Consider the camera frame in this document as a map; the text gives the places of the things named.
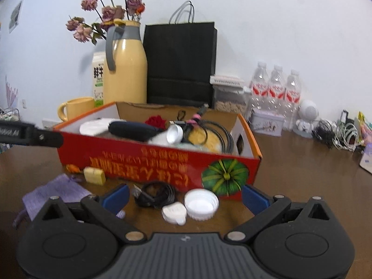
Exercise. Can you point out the yellow rectangular block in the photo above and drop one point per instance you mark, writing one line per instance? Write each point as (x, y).
(94, 175)

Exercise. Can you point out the white milk carton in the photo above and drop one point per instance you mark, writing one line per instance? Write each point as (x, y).
(98, 75)

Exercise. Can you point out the black paper bag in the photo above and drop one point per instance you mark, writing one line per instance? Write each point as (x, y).
(180, 61)

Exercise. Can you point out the dried rose bouquet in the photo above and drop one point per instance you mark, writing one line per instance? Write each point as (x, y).
(112, 13)

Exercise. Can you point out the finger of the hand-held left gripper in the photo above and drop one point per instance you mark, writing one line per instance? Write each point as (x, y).
(49, 139)

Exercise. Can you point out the clear seed container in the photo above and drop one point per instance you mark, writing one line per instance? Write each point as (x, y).
(229, 101)

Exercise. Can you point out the yellow ceramic mug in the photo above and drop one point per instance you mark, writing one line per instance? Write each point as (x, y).
(78, 109)

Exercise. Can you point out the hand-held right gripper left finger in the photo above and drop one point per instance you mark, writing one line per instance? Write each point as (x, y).
(116, 199)

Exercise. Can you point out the white robot figurine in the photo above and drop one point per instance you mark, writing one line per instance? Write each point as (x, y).
(308, 112)

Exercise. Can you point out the small black device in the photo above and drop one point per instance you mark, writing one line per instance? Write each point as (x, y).
(344, 117)

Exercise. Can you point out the purple wall decoration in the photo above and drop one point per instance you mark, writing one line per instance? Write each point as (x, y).
(11, 93)

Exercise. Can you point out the white plastic cup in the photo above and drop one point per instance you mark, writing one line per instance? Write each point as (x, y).
(175, 134)

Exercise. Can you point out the yellow thermos jug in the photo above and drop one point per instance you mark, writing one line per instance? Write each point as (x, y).
(128, 72)

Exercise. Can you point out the pale floral tin box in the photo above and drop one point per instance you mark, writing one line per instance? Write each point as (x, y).
(267, 123)

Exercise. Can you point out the orange cardboard box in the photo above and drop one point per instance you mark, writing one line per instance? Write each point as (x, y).
(145, 162)

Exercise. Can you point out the dark blue fuzzy tube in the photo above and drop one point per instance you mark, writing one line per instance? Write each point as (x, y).
(130, 130)

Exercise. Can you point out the yellow round pad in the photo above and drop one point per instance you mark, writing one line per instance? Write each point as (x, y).
(200, 139)

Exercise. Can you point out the purple toy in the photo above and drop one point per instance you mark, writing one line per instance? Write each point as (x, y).
(369, 148)

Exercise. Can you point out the small orange trinket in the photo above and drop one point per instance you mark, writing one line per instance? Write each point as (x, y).
(72, 169)

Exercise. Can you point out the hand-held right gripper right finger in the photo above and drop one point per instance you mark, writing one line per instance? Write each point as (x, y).
(254, 199)

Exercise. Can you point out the white round cap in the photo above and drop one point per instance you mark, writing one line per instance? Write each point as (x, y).
(200, 205)

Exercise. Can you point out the white paper card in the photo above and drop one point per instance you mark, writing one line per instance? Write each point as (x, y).
(366, 162)

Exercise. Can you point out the colourful snack packets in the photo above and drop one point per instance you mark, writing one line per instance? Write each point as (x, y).
(364, 128)

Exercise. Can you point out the wall poster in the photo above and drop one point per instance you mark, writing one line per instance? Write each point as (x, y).
(16, 16)

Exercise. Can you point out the flat white box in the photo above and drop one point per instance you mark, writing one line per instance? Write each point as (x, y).
(226, 80)

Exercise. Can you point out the white wet wipes pack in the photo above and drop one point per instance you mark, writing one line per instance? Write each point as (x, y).
(96, 127)

